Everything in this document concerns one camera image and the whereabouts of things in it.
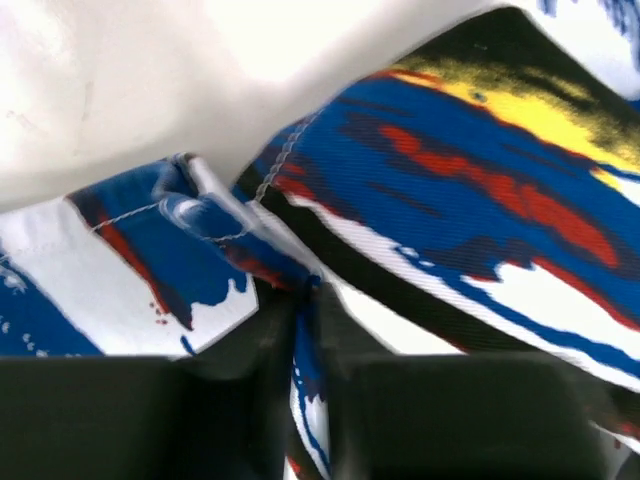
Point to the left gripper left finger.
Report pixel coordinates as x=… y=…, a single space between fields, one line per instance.
x=218 y=414

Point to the blue patterned trousers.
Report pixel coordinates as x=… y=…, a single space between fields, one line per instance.
x=479 y=195

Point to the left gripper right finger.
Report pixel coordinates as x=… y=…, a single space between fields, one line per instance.
x=451 y=416

